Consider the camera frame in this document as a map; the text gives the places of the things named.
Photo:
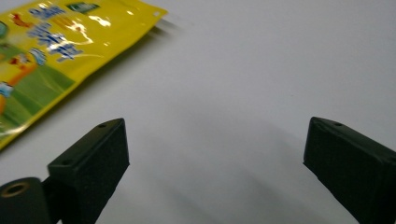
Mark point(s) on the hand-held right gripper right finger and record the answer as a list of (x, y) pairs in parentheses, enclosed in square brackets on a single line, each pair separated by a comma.
[(351, 165)]

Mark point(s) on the yellow snack packet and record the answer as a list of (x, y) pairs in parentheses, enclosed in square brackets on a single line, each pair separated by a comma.
[(62, 46)]

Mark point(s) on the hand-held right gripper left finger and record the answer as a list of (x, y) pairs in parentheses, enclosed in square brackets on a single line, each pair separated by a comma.
[(90, 168)]

